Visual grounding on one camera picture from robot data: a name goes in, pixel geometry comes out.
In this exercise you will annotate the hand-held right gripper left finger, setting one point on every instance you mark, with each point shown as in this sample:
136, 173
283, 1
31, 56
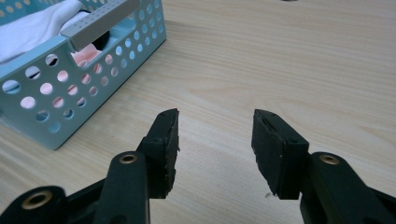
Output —
163, 149

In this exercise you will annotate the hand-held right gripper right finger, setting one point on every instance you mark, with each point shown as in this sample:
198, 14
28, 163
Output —
277, 155

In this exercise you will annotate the light blue perforated plastic basket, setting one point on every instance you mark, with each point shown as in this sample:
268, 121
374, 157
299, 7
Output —
53, 93

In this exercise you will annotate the white cloth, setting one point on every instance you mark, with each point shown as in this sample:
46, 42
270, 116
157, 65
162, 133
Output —
34, 28

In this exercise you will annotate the pink cloth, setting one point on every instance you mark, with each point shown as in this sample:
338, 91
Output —
84, 56

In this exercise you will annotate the grey perforated bar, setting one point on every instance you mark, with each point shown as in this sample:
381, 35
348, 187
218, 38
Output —
99, 21

